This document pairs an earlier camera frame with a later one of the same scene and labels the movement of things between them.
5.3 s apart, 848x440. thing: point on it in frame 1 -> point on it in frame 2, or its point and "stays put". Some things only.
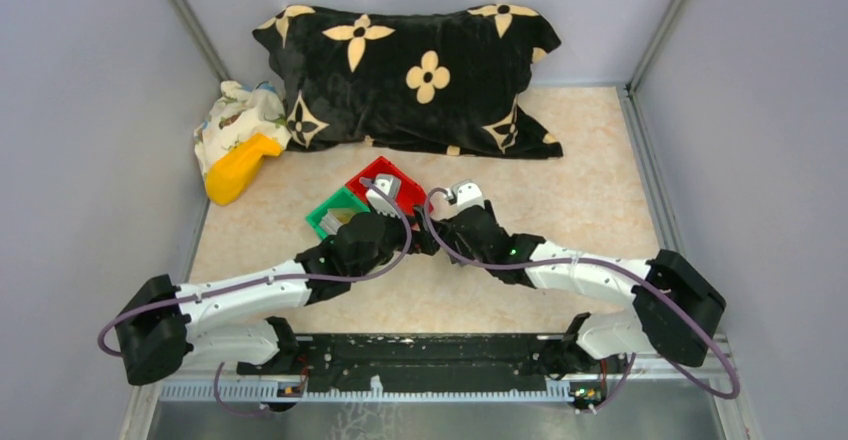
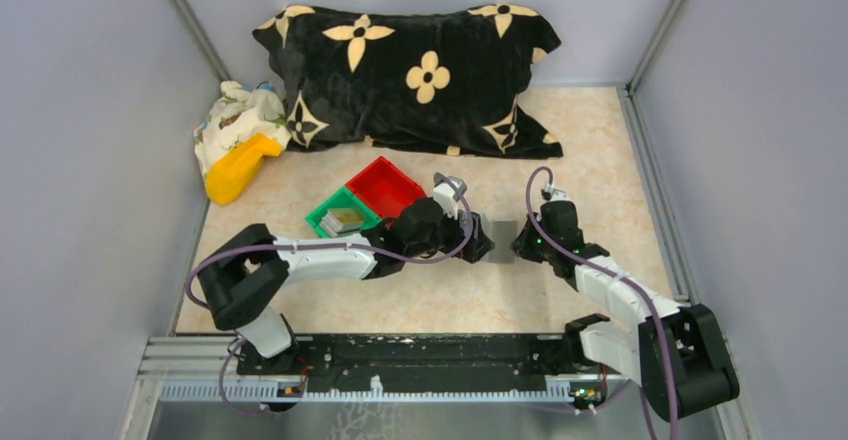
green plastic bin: (340, 199) stays put
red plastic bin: (412, 196) stays put
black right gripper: (453, 238) -> (523, 246)
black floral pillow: (437, 82) stays put
